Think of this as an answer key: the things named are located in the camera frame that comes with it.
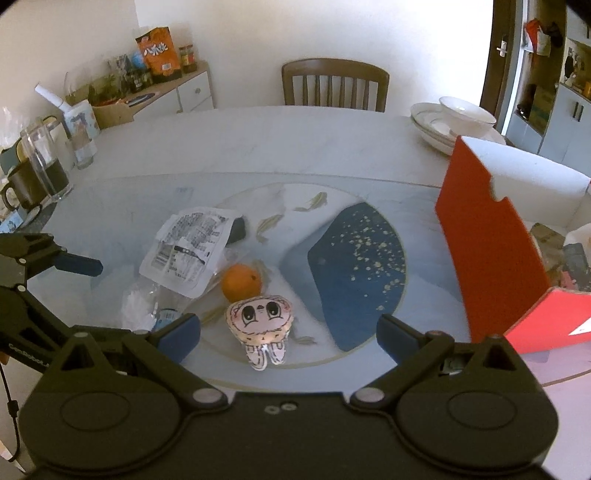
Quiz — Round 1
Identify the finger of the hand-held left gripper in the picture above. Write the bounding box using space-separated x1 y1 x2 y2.
0 233 103 287

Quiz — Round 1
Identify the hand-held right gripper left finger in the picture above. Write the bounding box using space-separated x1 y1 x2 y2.
39 314 230 414

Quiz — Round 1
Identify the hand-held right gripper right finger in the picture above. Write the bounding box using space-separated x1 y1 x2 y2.
349 314 536 411

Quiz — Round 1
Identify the cartoon face plush packet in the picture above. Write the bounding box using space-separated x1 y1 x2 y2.
225 295 295 371

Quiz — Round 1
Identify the orange fruit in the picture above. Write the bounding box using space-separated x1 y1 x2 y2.
222 263 262 304

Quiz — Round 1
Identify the white printed packet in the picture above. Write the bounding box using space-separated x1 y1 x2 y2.
140 208 236 299

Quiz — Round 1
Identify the red cardboard box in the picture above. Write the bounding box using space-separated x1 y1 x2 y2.
435 135 591 354

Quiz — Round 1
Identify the grey anime print packet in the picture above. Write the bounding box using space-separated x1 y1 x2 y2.
561 242 591 292

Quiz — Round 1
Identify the clear plastic wrapper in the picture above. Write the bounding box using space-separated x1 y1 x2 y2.
121 285 158 331

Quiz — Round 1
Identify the dark blue speckled placemat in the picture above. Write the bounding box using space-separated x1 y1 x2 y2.
307 200 410 352

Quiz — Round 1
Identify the dark mug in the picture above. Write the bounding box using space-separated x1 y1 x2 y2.
0 161 47 211

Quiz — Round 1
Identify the tall glass tumbler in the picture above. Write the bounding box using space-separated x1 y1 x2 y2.
21 121 75 202

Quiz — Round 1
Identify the small drinking glass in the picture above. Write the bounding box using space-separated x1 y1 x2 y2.
69 134 98 169

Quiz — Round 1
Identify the glass turntable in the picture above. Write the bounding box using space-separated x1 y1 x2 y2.
46 173 591 389

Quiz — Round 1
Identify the white printed mug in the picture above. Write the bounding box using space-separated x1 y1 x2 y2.
62 99 100 145

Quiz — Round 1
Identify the white paper roll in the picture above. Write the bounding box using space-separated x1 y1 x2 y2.
34 84 71 112

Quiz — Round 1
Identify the glass vase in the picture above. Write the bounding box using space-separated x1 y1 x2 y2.
65 68 116 105

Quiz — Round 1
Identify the white sideboard cabinet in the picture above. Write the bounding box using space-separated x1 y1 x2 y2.
92 62 215 130

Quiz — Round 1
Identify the white bowl on plates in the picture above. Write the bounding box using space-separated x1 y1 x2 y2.
411 102 507 156

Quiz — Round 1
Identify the orange snack bag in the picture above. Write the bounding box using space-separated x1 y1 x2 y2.
135 27 182 84

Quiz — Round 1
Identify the glass jar red lid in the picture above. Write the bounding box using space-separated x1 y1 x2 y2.
179 45 198 75

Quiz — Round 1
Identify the wooden slat-back chair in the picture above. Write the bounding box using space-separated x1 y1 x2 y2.
281 58 391 113

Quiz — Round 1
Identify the small cardboard box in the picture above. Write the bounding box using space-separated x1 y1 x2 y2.
531 85 556 128

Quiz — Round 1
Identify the brown door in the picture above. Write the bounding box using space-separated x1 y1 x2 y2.
480 0 525 114

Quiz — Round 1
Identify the red hanging bag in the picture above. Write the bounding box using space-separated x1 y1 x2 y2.
522 18 553 57

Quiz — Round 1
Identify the black cable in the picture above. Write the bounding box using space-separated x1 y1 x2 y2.
0 362 26 472

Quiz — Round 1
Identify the white cabinet wall unit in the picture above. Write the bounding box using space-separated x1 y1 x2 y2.
505 0 591 178

